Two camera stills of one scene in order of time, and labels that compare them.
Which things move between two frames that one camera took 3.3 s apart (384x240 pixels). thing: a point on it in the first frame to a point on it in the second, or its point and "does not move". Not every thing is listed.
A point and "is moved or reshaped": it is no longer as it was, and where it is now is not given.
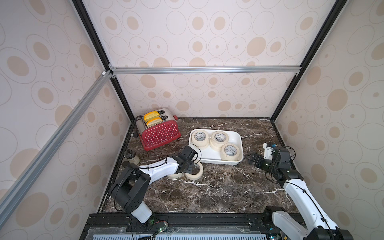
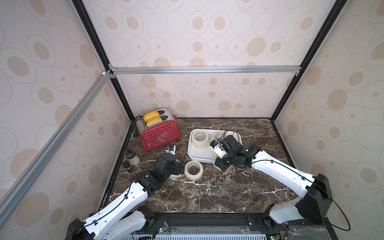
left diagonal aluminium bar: (11, 197) does not move
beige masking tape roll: (233, 158) is moved or reshaped
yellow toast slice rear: (150, 115) does not move
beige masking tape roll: (195, 177) does not move
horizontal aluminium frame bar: (209, 69) does not move
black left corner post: (93, 34) does not move
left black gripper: (191, 168) to (178, 170)
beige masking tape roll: (176, 176) does not move
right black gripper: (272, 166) to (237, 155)
